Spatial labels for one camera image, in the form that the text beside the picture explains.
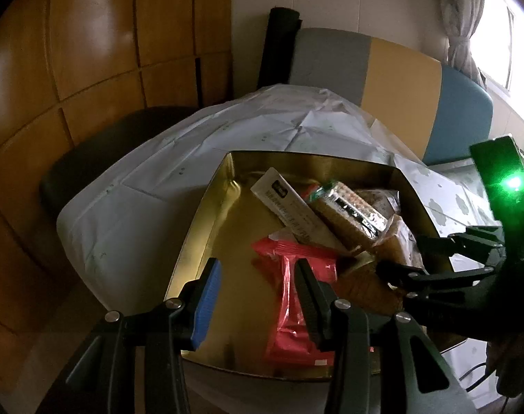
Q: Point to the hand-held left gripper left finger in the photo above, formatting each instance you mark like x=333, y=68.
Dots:
x=208, y=302

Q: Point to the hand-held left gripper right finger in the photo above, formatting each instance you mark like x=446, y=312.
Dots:
x=313, y=306

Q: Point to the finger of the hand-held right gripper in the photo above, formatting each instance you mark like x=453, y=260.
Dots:
x=469, y=239
x=400, y=274

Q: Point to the clear bag of brown snacks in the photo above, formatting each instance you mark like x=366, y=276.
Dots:
x=398, y=237

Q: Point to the orange cracker packet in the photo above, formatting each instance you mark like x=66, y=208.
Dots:
x=361, y=284

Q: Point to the gold tin box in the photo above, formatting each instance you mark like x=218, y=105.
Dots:
x=227, y=233

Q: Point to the green-ended cracker packet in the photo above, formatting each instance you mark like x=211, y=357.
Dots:
x=348, y=211

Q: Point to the long silver snack packet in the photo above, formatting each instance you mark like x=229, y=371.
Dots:
x=288, y=202

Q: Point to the grey yellow blue chair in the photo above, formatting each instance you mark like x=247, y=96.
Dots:
x=395, y=82

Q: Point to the window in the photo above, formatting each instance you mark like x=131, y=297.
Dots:
x=499, y=30

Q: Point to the white plastic tablecloth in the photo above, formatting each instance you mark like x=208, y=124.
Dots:
x=158, y=172

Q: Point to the patterned curtain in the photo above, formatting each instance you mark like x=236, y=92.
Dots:
x=460, y=17

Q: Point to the black rolled mat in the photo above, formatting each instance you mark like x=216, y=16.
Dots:
x=277, y=43

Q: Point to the wooden wardrobe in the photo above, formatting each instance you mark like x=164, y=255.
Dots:
x=93, y=30

